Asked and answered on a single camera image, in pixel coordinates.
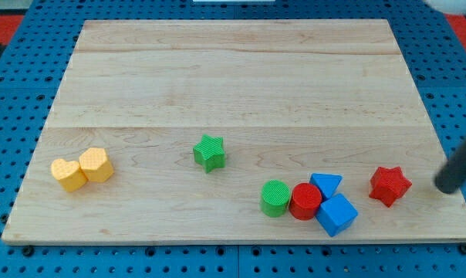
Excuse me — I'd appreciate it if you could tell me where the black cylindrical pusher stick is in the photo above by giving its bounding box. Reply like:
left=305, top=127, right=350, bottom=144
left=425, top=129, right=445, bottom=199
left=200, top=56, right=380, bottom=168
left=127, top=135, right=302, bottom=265
left=434, top=138, right=466, bottom=194

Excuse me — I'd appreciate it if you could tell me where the blue triangle block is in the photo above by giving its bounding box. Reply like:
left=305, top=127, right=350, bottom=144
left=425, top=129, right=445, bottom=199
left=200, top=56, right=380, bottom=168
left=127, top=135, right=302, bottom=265
left=309, top=173, right=343, bottom=200

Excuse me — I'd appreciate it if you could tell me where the red star block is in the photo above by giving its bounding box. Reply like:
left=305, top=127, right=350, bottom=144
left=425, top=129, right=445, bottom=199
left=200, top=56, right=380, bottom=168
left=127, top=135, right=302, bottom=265
left=369, top=166, right=412, bottom=208

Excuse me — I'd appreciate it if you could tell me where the green star block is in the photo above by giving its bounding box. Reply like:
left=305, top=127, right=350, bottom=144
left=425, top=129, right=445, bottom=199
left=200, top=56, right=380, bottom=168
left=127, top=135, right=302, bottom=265
left=193, top=134, right=226, bottom=173

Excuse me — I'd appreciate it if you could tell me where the blue cube block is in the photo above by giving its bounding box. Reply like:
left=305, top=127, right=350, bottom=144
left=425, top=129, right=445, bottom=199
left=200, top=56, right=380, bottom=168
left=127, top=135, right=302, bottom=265
left=316, top=193, right=359, bottom=237

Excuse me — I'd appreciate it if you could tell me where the red cylinder block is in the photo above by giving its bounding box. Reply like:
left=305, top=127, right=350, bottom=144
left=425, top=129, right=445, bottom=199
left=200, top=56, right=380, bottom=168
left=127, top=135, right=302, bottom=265
left=289, top=183, right=322, bottom=221

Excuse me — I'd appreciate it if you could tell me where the green cylinder block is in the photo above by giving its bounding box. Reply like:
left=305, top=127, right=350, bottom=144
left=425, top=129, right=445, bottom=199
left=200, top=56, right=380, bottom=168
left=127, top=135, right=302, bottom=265
left=259, top=180, right=290, bottom=218

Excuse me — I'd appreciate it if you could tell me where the wooden board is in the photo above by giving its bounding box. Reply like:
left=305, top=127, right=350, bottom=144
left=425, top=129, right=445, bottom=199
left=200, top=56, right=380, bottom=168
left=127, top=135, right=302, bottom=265
left=2, top=19, right=466, bottom=246

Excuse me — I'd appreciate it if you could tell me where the yellow hexagon block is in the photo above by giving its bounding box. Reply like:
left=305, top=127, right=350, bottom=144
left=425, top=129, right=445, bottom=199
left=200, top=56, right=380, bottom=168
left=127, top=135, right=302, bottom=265
left=79, top=147, right=114, bottom=182

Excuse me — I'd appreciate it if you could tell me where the yellow heart block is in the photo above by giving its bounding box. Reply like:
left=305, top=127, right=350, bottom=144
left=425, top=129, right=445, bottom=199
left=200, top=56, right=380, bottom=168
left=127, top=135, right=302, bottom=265
left=50, top=158, right=88, bottom=192

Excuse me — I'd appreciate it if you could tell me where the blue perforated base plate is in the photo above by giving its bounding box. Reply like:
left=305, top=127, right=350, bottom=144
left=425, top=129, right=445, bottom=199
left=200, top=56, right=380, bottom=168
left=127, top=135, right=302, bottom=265
left=0, top=0, right=466, bottom=277

